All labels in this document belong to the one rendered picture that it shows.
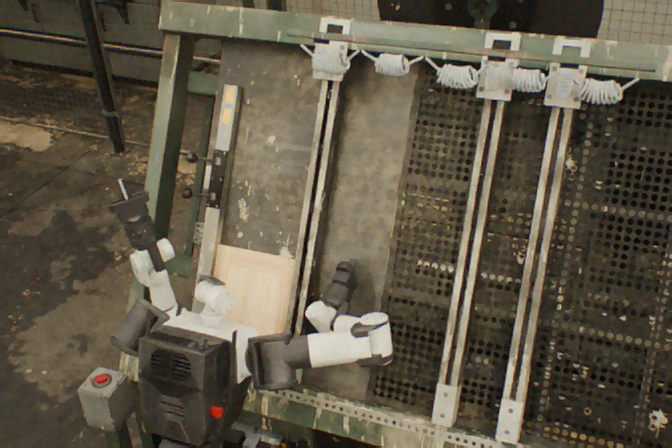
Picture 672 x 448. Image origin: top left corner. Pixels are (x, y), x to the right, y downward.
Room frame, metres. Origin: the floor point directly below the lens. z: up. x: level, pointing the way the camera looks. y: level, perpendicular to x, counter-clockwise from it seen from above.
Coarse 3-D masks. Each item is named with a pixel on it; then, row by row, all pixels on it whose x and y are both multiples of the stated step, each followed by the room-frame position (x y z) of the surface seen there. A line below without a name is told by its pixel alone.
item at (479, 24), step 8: (248, 0) 3.25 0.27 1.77; (480, 24) 2.80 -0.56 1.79; (488, 24) 2.81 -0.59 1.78; (472, 88) 2.73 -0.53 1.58; (472, 96) 2.72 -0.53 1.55; (464, 136) 2.68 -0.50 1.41; (472, 136) 2.68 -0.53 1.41; (464, 144) 2.67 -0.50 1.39; (472, 144) 2.67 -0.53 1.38; (472, 152) 2.66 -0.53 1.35; (456, 176) 2.65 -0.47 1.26; (464, 176) 2.63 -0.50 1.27; (456, 192) 2.62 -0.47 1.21; (448, 240) 2.58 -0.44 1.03; (600, 288) 2.42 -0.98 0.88; (608, 288) 2.41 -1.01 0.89; (448, 296) 2.48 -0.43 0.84
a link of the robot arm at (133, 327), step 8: (136, 304) 1.89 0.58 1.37; (128, 312) 1.89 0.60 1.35; (136, 312) 1.87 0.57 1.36; (144, 312) 1.87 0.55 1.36; (128, 320) 1.86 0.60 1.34; (136, 320) 1.85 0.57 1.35; (144, 320) 1.85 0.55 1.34; (152, 320) 1.86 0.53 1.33; (120, 328) 1.85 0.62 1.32; (128, 328) 1.84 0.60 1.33; (136, 328) 1.84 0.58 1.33; (144, 328) 1.84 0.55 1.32; (120, 336) 1.82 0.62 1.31; (128, 336) 1.82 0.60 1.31; (136, 336) 1.82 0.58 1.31; (128, 344) 1.81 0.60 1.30; (136, 344) 1.82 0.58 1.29
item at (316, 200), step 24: (336, 24) 2.53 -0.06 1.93; (336, 48) 2.49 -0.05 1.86; (336, 96) 2.44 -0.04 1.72; (336, 120) 2.42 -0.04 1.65; (336, 144) 2.41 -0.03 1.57; (312, 168) 2.34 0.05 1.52; (312, 192) 2.31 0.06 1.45; (312, 216) 2.28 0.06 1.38; (312, 240) 2.21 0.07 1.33; (312, 264) 2.18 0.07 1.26; (312, 288) 2.16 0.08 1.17; (288, 312) 2.11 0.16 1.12
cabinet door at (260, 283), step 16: (224, 256) 2.33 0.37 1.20; (240, 256) 2.31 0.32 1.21; (256, 256) 2.29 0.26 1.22; (272, 256) 2.27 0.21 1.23; (224, 272) 2.30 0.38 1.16; (240, 272) 2.28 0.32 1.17; (256, 272) 2.26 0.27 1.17; (272, 272) 2.24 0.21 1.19; (288, 272) 2.23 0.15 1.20; (240, 288) 2.25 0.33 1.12; (256, 288) 2.23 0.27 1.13; (272, 288) 2.22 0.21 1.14; (288, 288) 2.20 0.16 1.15; (240, 304) 2.22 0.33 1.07; (256, 304) 2.20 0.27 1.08; (272, 304) 2.19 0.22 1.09; (288, 304) 2.17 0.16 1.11; (240, 320) 2.19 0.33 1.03; (256, 320) 2.17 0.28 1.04; (272, 320) 2.16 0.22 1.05
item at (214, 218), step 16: (224, 96) 2.61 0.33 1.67; (240, 96) 2.62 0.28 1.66; (224, 128) 2.55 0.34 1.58; (224, 144) 2.52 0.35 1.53; (224, 176) 2.46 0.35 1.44; (224, 192) 2.44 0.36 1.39; (208, 208) 2.42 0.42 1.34; (224, 208) 2.43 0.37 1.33; (208, 224) 2.39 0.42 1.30; (208, 240) 2.36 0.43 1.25; (208, 256) 2.33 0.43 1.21; (208, 272) 2.30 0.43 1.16; (192, 304) 2.26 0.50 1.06
